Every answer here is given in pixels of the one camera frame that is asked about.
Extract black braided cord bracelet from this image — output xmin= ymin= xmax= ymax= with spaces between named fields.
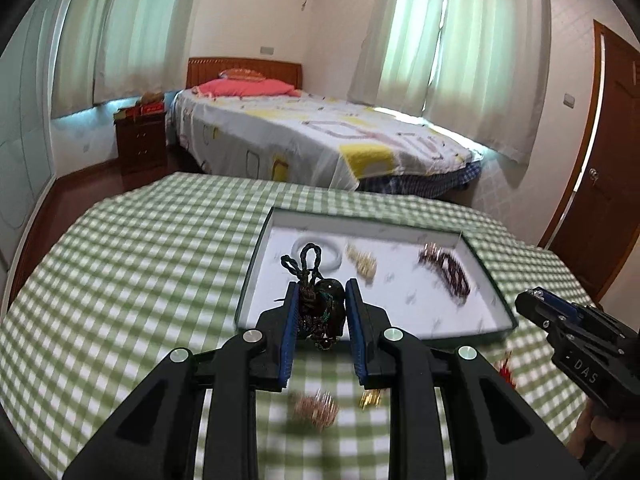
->
xmin=278 ymin=242 xmax=347 ymax=352

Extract cream pearl bead bracelet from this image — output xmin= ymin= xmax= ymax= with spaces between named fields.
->
xmin=345 ymin=242 xmax=379 ymax=281

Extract large red knot gold ingot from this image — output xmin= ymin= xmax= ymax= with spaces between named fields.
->
xmin=497 ymin=351 xmax=516 ymax=389

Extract pale jade bangle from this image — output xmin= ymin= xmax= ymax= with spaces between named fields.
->
xmin=292 ymin=236 xmax=343 ymax=273

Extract dark red bead necklace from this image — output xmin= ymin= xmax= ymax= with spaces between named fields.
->
xmin=418 ymin=242 xmax=472 ymax=304

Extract small red knot gold charm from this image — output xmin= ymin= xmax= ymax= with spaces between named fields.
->
xmin=359 ymin=389 xmax=385 ymax=410

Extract person's right hand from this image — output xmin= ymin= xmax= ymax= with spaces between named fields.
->
xmin=566 ymin=399 xmax=639 ymax=458

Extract dark green tray box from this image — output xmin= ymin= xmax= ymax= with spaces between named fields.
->
xmin=234 ymin=208 xmax=518 ymax=347

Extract pink rhinestone flower brooch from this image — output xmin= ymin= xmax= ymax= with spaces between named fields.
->
xmin=293 ymin=391 xmax=340 ymax=431

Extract brown wooden door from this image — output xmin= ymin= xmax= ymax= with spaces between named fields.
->
xmin=539 ymin=22 xmax=639 ymax=301

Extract green white checkered tablecloth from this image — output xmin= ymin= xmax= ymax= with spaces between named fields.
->
xmin=1 ymin=174 xmax=593 ymax=479

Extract bed with patterned sheet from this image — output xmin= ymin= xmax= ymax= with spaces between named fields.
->
xmin=167 ymin=89 xmax=483 ymax=198

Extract dark wooden nightstand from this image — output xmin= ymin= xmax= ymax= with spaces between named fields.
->
xmin=114 ymin=110 xmax=167 ymax=174

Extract pink pillow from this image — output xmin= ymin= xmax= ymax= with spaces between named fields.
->
xmin=192 ymin=78 xmax=300 ymax=98

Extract orange patterned cushion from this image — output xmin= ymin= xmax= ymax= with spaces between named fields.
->
xmin=218 ymin=68 xmax=266 ymax=82

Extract red boxes on nightstand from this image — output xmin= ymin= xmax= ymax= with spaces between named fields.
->
xmin=114 ymin=92 xmax=165 ymax=120

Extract wooden headboard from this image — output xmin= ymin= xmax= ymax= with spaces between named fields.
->
xmin=186 ymin=56 xmax=303 ymax=89

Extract right white curtains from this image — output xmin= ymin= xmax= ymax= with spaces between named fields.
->
xmin=348 ymin=0 xmax=551 ymax=165

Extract white curtains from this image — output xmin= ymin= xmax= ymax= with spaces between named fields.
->
xmin=51 ymin=0 xmax=195 ymax=118
xmin=348 ymin=0 xmax=551 ymax=165

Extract left white curtains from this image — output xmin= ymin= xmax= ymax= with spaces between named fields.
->
xmin=51 ymin=0 xmax=195 ymax=118

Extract frosted glass wardrobe doors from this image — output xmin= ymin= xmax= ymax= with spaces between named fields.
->
xmin=0 ymin=0 xmax=72 ymax=271

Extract wall light switch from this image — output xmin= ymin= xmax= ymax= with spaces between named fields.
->
xmin=563 ymin=93 xmax=575 ymax=108

